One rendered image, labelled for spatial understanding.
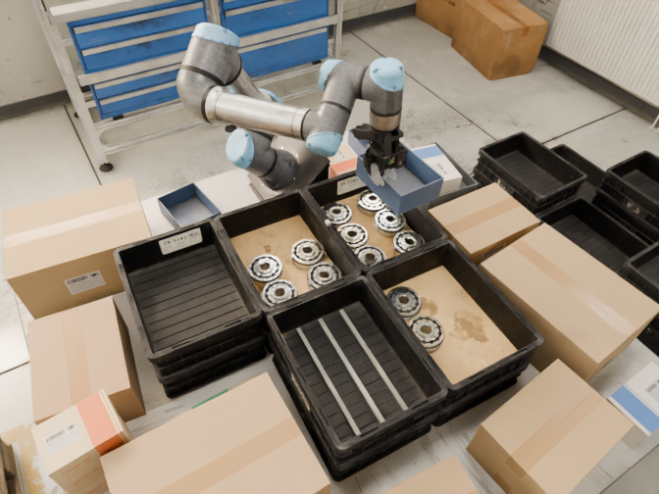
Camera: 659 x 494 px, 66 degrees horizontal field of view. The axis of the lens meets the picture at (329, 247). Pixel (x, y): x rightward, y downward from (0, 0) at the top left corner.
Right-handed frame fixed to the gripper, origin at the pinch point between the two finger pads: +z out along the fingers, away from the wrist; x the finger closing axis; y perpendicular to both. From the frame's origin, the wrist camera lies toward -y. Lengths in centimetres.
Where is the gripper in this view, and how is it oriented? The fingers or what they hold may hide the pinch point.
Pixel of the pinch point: (378, 179)
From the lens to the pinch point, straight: 139.5
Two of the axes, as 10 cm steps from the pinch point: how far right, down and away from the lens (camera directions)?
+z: 0.5, 6.3, 7.7
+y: 5.0, 6.5, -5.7
